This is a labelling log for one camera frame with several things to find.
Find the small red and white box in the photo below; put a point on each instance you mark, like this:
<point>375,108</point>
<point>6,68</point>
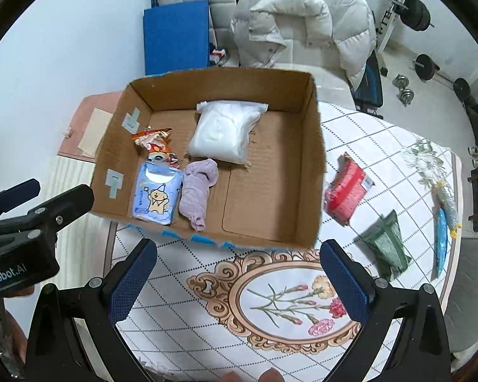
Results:
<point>218,56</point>

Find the blue item in clear bag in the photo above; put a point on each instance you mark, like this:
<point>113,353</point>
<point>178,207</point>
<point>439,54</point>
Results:
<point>443,227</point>

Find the rolled purple towel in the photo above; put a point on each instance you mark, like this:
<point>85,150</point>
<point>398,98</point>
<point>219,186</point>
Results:
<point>195,191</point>

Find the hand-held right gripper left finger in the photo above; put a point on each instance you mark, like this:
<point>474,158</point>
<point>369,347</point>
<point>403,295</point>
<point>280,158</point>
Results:
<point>130,284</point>

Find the blue folded mat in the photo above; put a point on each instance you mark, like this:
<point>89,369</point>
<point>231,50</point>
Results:
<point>175,36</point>

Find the orange snack packet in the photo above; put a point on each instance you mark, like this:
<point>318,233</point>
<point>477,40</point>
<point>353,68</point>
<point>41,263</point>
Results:
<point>153,139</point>

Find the person's right hand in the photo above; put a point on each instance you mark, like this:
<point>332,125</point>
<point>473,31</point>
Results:
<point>269,376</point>

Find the red packet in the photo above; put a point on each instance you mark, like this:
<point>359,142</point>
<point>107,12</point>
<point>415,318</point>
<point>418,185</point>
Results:
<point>346,191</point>

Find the white plastic-wrapped packet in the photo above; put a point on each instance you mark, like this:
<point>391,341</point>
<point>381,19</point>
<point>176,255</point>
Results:
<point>223,135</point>

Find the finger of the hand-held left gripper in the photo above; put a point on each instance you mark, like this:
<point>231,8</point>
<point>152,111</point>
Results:
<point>22,193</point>
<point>69,203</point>

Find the white down jacket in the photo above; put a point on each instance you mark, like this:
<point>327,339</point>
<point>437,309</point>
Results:
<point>302,20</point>

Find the black weight plates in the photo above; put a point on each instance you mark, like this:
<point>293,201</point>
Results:
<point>418,12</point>

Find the open cardboard box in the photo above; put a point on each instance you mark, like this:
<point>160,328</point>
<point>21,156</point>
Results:
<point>267,175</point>

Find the beige paper sheet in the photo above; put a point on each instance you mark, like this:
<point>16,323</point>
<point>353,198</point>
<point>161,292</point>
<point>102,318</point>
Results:
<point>93,133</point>

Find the blue and black bag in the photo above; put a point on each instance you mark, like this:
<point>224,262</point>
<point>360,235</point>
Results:
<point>370,87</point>

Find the black floor barbell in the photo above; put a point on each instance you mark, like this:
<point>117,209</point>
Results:
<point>428,65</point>

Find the silver floral packet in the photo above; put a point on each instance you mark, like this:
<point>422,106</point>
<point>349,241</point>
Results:
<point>422,161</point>

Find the white weight rack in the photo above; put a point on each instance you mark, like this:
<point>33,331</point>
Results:
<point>390,16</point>

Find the green packet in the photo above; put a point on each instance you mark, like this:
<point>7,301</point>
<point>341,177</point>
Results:
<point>386,244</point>

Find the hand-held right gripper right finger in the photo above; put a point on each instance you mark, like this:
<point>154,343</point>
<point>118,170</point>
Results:
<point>347,286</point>

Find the blue cartoon tissue packet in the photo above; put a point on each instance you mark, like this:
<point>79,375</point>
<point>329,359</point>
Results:
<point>155,201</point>

